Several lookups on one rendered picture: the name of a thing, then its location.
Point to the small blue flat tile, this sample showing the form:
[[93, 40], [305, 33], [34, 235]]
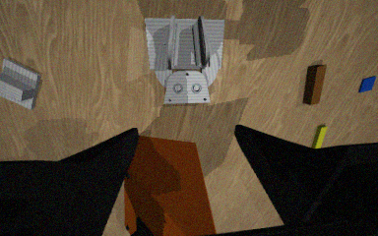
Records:
[[367, 84]]

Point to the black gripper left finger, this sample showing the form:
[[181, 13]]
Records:
[[79, 191]]

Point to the yellow long bar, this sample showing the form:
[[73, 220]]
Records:
[[319, 136]]

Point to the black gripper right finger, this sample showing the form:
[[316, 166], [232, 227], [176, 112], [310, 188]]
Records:
[[296, 178]]

